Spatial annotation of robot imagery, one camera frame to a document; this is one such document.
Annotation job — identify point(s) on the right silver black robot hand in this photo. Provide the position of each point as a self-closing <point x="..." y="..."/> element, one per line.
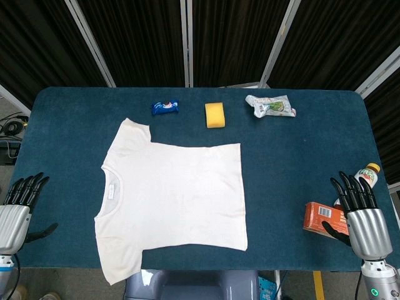
<point x="368" y="231"/>

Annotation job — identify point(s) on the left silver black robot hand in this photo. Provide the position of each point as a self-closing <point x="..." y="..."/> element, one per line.
<point x="14" y="225"/>

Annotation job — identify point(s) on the white T-shirt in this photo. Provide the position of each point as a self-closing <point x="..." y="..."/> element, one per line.
<point x="175" y="193"/>

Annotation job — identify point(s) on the orange cardboard box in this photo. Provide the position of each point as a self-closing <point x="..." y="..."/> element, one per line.
<point x="318" y="217"/>

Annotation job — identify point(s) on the white drink bottle yellow cap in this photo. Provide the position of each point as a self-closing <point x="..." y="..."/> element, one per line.
<point x="369" y="174"/>

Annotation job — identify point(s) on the beige shoe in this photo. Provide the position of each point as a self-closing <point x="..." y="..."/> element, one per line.
<point x="22" y="293"/>
<point x="49" y="296"/>

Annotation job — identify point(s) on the black floor power box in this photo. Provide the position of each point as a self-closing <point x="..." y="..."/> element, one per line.
<point x="7" y="153"/>

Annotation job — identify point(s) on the white table leg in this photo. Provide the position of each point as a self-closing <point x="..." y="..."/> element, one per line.
<point x="277" y="286"/>

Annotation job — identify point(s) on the black partition screen panel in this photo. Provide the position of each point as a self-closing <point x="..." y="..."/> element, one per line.
<point x="387" y="125"/>
<point x="37" y="47"/>
<point x="140" y="40"/>
<point x="337" y="40"/>
<point x="234" y="40"/>

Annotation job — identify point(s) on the blue printed carton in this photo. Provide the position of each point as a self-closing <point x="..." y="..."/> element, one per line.
<point x="267" y="289"/>

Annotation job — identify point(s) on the crumpled white green packet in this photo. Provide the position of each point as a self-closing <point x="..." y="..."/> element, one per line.
<point x="268" y="107"/>

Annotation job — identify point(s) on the grey-blue robot torso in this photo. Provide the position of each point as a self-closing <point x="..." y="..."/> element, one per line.
<point x="193" y="287"/>

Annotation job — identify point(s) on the blue snack packet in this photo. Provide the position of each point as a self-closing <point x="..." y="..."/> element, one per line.
<point x="165" y="107"/>

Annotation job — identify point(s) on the yellow sponge block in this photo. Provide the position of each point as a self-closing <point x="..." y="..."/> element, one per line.
<point x="215" y="116"/>

